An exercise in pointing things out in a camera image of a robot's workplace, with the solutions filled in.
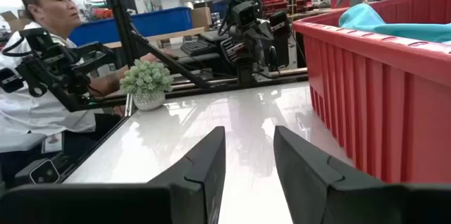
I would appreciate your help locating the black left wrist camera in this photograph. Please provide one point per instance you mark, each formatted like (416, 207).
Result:
(245, 13)

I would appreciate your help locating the person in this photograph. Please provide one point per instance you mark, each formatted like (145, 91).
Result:
(35, 111)

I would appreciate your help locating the brown cardboard box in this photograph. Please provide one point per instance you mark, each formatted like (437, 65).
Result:
(201, 18)
(15, 23)

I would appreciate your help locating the turquoise shorts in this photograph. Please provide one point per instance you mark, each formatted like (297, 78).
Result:
(363, 19)

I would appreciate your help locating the light wooden desk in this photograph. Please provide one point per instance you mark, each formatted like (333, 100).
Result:
(169, 35)

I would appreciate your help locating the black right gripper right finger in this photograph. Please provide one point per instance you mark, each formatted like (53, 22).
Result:
(303, 174)

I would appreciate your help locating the blue plastic bin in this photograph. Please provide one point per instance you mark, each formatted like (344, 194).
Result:
(158, 21)

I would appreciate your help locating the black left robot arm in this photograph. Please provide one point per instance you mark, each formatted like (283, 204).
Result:
(282, 41)

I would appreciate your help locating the red storage bins rack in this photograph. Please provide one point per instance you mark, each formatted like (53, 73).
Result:
(275, 3)

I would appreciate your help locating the black keyboard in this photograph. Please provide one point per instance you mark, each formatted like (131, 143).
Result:
(197, 48)

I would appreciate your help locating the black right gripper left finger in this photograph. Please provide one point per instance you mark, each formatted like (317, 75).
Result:
(201, 181)

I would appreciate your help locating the small artificial potted plant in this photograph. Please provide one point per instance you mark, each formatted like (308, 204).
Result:
(146, 79)

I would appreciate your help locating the red plastic laundry basket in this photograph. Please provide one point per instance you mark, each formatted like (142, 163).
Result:
(370, 111)

